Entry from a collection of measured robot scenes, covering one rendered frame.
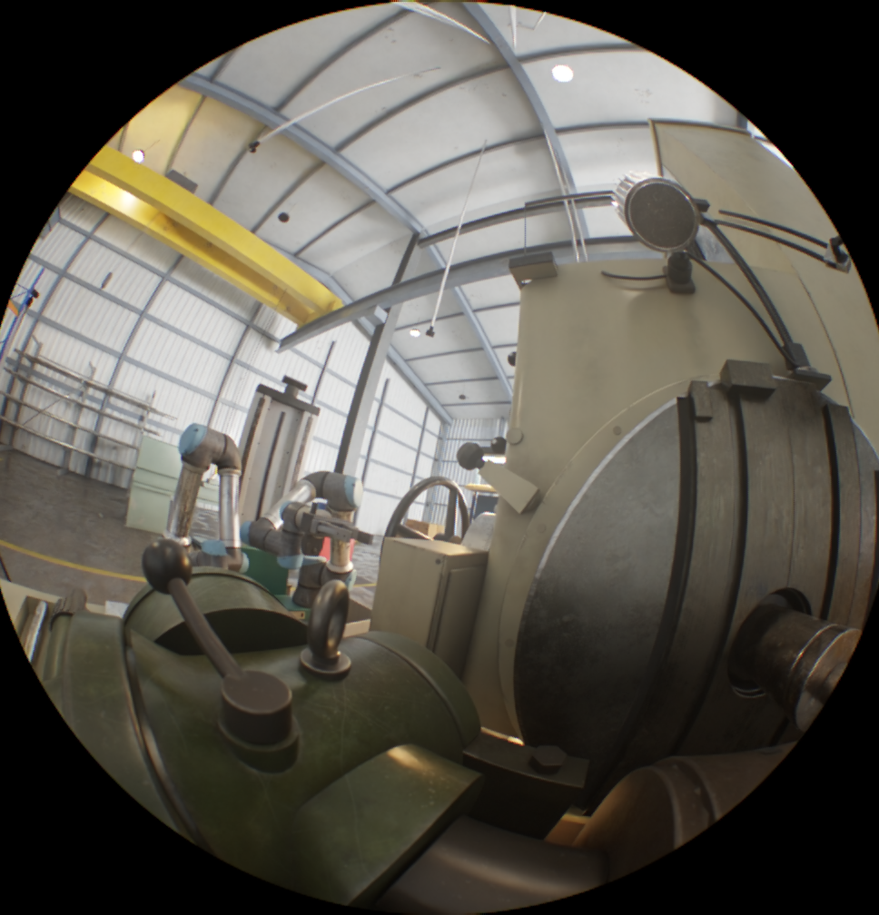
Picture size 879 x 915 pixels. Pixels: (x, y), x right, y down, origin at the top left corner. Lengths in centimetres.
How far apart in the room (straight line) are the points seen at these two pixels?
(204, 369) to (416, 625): 945
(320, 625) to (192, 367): 950
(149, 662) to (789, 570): 45
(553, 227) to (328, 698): 878
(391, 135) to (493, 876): 783
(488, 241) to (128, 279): 1034
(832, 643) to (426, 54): 708
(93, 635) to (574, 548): 34
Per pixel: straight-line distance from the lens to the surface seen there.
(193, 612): 15
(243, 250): 763
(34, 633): 128
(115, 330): 979
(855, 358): 77
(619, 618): 31
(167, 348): 964
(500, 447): 58
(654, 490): 31
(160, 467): 543
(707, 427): 33
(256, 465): 142
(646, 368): 48
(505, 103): 720
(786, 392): 40
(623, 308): 55
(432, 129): 750
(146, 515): 550
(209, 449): 106
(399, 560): 40
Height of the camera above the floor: 139
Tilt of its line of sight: 11 degrees up
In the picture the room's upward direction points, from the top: 11 degrees clockwise
